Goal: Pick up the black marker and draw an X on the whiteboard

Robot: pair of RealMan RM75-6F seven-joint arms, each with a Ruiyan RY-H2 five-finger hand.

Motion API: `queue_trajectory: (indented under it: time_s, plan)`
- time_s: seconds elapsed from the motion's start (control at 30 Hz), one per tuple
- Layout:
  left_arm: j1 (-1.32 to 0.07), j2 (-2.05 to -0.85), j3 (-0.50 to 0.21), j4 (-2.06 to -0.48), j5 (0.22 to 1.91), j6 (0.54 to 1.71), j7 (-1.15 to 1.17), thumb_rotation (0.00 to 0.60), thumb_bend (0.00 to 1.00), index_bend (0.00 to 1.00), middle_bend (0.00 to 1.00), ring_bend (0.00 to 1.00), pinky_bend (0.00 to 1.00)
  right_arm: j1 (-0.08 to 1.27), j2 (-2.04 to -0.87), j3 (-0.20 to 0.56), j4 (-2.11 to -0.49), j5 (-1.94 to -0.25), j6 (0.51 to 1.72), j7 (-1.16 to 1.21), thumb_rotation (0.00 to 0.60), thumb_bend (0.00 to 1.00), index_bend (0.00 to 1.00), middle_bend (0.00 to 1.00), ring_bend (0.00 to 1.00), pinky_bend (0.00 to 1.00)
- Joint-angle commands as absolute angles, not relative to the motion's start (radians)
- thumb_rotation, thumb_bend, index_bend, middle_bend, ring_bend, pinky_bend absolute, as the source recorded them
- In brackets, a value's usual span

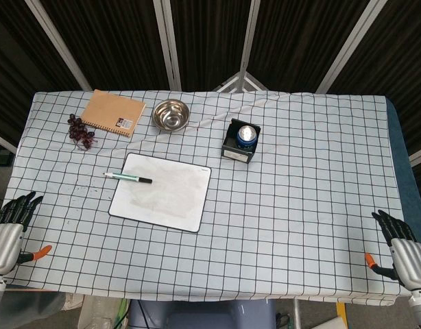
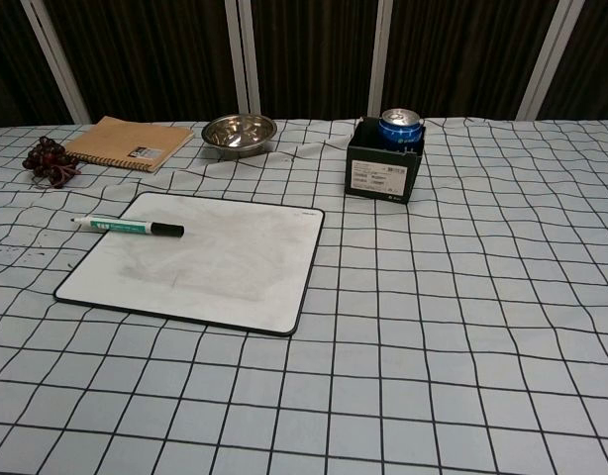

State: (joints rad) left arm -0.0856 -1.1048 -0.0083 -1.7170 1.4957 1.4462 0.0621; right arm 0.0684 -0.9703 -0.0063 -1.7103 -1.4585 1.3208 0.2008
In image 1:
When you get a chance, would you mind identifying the blue table edge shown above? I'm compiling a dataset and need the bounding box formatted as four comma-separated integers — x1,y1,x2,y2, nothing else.
385,97,421,234

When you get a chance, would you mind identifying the white triangular screen foot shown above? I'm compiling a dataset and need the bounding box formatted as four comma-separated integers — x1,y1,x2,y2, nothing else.
213,71,268,93

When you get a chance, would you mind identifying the white whiteboard with black rim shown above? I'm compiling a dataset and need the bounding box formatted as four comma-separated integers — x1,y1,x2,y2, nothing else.
108,152,213,234

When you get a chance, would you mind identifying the brown spiral notebook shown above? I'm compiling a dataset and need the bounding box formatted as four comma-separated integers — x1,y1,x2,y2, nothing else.
80,89,147,139

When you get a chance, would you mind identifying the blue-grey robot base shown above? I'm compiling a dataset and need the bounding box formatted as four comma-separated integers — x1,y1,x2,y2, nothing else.
128,300,276,329

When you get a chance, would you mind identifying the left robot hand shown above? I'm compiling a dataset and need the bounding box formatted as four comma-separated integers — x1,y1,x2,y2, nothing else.
0,191,53,277

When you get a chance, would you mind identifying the green marker pen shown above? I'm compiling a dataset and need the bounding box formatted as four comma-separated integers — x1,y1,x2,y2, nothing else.
103,172,153,184

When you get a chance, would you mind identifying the dark red grape bunch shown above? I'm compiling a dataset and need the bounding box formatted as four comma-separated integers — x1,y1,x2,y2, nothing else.
67,113,99,151

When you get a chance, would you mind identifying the blue drink can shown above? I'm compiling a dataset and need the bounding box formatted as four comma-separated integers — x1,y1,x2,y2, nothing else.
235,125,259,151

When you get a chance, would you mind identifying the stainless steel bowl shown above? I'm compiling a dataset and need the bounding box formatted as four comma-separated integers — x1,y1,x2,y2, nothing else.
152,98,191,132

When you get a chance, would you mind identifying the clear plastic bag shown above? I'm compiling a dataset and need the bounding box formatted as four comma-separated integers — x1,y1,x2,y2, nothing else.
76,296,129,329

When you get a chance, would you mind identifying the metal table leg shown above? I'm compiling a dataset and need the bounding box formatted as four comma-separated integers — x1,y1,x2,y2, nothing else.
291,297,302,329

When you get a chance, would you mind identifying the white screen frame post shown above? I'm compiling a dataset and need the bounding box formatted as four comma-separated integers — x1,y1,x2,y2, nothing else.
153,0,182,92
315,0,389,94
25,0,92,92
237,0,262,75

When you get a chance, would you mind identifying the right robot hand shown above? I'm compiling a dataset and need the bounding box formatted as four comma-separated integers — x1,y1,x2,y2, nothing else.
364,209,421,292

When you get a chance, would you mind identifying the black open box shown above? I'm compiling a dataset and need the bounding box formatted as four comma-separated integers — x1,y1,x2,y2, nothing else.
221,118,263,166

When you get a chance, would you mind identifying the white black checkered tablecloth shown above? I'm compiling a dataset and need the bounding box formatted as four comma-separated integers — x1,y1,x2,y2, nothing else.
0,89,412,307

